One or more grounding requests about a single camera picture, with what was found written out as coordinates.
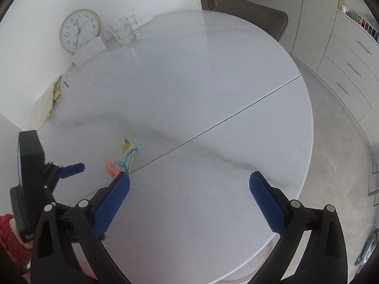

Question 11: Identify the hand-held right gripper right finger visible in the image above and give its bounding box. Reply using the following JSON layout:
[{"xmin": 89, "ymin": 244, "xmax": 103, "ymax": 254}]
[{"xmin": 249, "ymin": 171, "xmax": 347, "ymax": 284}]

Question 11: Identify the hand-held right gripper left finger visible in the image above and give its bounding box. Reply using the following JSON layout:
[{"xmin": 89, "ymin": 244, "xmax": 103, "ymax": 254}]
[{"xmin": 30, "ymin": 172, "xmax": 131, "ymax": 284}]

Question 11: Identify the pink paper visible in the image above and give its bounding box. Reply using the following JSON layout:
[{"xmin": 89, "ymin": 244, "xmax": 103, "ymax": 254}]
[{"xmin": 104, "ymin": 159, "xmax": 120, "ymax": 178}]

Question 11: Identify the yellow blue paper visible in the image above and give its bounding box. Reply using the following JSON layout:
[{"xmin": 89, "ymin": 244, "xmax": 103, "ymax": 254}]
[{"xmin": 114, "ymin": 138, "xmax": 139, "ymax": 173}]

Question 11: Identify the person's left forearm red sleeve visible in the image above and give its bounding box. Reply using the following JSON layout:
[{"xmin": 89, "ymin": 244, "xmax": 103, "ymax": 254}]
[{"xmin": 0, "ymin": 213, "xmax": 33, "ymax": 273}]

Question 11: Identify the grey floor object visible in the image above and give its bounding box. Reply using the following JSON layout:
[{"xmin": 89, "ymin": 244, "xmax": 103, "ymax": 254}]
[{"xmin": 355, "ymin": 234, "xmax": 378, "ymax": 267}]

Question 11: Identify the white card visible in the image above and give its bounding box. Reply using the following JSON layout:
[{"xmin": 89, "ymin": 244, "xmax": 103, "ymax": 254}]
[{"xmin": 70, "ymin": 37, "xmax": 106, "ymax": 67}]

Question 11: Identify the clear glass cup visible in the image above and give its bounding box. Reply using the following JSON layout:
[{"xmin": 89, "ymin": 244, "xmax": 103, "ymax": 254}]
[{"xmin": 108, "ymin": 15, "xmax": 140, "ymax": 46}]

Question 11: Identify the white drawer cabinet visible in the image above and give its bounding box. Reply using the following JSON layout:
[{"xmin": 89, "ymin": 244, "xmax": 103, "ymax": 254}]
[{"xmin": 315, "ymin": 7, "xmax": 379, "ymax": 122}]

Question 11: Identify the grey chair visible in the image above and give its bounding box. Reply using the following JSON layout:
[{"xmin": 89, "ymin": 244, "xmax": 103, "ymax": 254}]
[{"xmin": 212, "ymin": 0, "xmax": 288, "ymax": 42}]

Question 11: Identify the tall white cupboard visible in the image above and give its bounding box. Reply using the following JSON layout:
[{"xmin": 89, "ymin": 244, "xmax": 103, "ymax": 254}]
[{"xmin": 212, "ymin": 0, "xmax": 339, "ymax": 74}]

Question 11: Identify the round wall clock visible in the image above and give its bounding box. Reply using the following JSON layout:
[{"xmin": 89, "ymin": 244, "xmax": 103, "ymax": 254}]
[{"xmin": 59, "ymin": 9, "xmax": 101, "ymax": 54}]

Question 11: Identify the wire basket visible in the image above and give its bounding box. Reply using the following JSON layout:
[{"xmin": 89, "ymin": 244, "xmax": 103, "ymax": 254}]
[{"xmin": 355, "ymin": 10, "xmax": 379, "ymax": 42}]

